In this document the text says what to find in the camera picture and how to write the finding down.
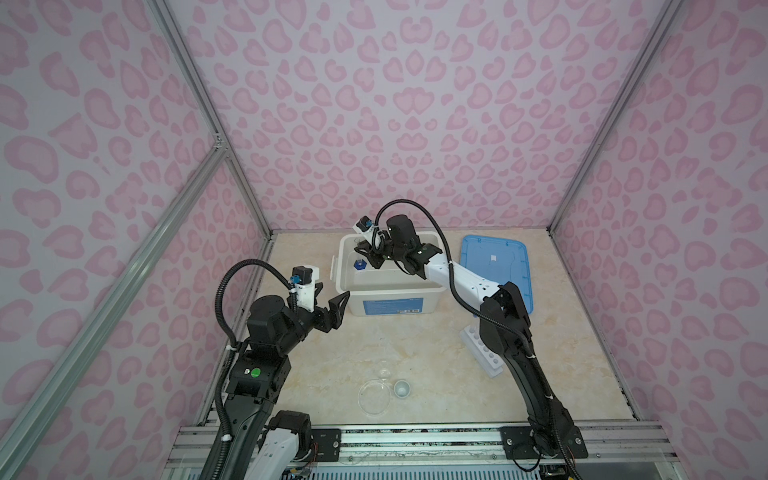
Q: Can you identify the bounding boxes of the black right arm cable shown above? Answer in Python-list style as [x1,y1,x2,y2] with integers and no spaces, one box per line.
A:
[374,198,535,355]

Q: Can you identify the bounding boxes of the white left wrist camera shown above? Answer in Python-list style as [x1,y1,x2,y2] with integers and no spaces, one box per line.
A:
[290,265,323,313]

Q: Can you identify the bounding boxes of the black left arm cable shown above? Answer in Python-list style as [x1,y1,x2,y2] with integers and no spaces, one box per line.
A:
[214,259,295,480]

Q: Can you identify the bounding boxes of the white test tube rack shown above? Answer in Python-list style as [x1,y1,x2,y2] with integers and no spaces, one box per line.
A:
[460,325,505,378]

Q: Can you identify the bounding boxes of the blue plastic bin lid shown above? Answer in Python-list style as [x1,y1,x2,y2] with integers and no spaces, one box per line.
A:
[460,235,534,314]

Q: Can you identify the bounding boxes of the white plastic storage bin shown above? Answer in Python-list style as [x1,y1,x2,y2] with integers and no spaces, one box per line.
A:
[331,234,447,316]

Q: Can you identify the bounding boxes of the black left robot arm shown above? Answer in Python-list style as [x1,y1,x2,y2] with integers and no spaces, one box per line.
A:
[200,292,350,479]

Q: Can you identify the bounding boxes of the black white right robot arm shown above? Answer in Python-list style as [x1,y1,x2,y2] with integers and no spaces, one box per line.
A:
[354,215,588,462]

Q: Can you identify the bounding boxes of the clear glass petri dish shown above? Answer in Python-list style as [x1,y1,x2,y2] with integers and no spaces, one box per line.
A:
[358,380,391,417]

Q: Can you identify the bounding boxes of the diagonal aluminium frame bar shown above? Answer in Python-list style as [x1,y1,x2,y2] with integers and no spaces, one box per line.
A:
[1,142,228,479]

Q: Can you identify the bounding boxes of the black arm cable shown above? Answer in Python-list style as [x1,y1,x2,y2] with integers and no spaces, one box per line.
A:
[374,198,535,355]
[214,259,295,480]

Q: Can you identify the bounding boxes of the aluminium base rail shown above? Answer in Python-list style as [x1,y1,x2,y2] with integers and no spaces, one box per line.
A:
[167,421,685,480]

